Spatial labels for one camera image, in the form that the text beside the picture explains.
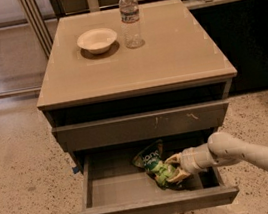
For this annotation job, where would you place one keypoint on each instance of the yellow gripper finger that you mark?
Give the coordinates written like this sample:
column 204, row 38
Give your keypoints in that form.
column 178, row 175
column 174, row 159

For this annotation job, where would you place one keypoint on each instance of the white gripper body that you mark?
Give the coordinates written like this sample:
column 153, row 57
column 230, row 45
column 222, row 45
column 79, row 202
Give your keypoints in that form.
column 188, row 161

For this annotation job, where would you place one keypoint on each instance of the green rice chip bag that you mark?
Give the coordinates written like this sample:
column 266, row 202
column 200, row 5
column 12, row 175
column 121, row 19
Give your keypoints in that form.
column 150, row 159

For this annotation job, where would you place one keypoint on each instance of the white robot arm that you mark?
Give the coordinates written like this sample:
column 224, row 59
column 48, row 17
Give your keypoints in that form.
column 221, row 149

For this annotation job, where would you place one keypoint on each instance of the open middle drawer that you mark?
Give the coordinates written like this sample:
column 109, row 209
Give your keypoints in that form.
column 113, row 185

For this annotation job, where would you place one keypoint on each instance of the grey drawer cabinet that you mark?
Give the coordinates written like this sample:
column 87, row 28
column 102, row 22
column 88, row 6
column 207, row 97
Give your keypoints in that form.
column 178, row 65

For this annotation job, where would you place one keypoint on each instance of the closed grey top drawer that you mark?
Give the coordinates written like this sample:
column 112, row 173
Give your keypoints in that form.
column 135, row 128

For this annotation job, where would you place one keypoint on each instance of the blue tape piece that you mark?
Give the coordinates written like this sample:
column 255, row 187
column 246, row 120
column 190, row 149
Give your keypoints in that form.
column 75, row 170

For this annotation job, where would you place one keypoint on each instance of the white bowl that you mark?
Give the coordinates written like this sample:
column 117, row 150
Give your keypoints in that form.
column 97, row 41

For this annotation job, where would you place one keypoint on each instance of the clear plastic water bottle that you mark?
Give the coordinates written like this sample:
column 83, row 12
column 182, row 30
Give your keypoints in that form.
column 130, row 19

